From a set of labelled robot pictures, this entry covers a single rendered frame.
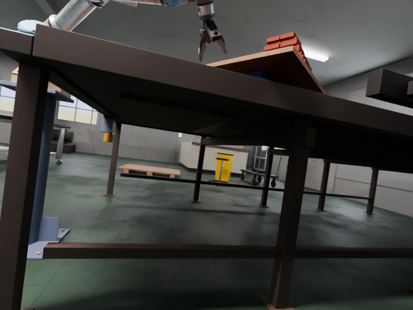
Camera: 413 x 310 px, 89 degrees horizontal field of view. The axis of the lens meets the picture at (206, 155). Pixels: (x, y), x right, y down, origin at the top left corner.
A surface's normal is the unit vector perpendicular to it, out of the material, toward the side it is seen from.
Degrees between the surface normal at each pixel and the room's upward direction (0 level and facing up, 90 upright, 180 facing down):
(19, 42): 90
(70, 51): 90
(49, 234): 90
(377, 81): 90
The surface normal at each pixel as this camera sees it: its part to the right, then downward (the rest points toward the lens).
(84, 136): 0.25, 0.05
